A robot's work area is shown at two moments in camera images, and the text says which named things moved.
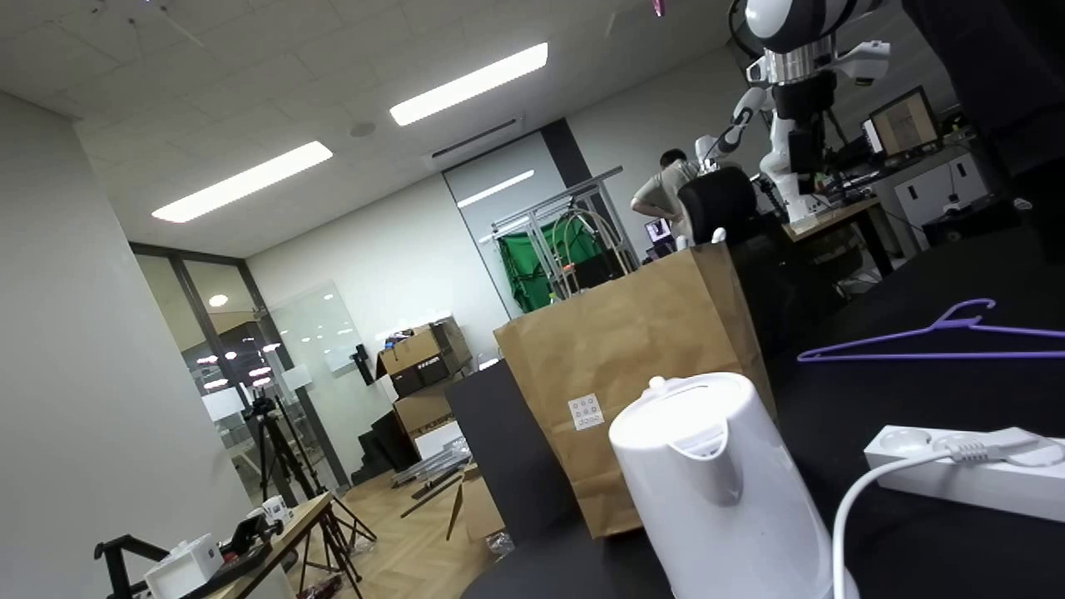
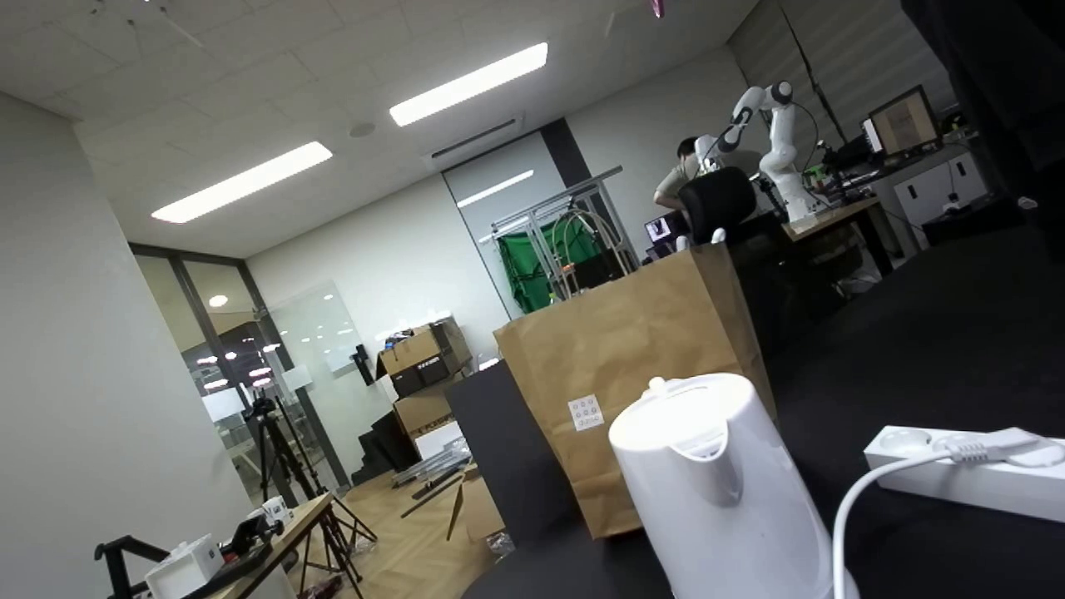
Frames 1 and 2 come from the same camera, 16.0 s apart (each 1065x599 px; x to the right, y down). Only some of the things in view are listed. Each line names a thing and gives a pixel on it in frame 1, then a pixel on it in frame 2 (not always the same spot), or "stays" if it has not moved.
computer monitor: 902,123 stays
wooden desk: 840,208 stays
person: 664,193 -> 690,161
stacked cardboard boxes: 420,369 stays
